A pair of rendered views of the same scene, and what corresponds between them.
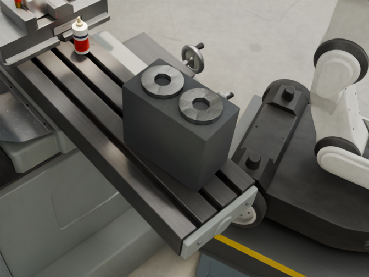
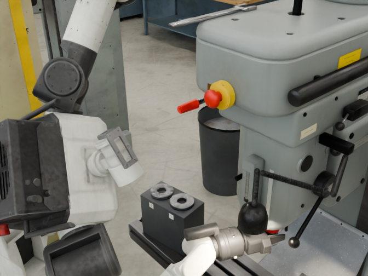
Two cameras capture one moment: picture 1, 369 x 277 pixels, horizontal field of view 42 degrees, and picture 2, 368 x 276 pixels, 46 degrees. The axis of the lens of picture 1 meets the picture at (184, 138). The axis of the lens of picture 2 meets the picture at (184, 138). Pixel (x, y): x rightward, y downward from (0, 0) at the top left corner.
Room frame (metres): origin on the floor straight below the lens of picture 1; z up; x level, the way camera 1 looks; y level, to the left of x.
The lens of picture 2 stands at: (1.96, 0.25, 2.14)
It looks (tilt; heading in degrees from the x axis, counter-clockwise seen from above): 30 degrees down; 188
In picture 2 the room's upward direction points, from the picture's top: 1 degrees counter-clockwise
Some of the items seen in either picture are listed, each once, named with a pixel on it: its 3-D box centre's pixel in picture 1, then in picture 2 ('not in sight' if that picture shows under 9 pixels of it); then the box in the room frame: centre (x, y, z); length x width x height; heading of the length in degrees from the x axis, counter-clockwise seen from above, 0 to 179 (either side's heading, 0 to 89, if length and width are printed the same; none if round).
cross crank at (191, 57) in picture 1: (185, 62); not in sight; (1.33, 0.03, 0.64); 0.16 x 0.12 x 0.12; 138
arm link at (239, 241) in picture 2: not in sight; (243, 240); (0.99, 0.28, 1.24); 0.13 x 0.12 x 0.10; 26
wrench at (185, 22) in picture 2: not in sight; (213, 15); (1.00, 0.18, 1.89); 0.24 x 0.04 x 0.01; 139
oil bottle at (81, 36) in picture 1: (80, 34); not in sight; (0.99, 0.31, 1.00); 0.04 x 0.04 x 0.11
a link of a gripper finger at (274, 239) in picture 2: not in sight; (275, 240); (0.98, 0.38, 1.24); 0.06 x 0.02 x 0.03; 116
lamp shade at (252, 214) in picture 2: not in sight; (253, 214); (1.14, 0.30, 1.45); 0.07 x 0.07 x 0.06
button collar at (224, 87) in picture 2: not in sight; (222, 95); (1.13, 0.21, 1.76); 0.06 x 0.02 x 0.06; 48
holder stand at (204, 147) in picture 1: (178, 123); (172, 216); (0.68, 0.02, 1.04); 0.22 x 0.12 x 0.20; 57
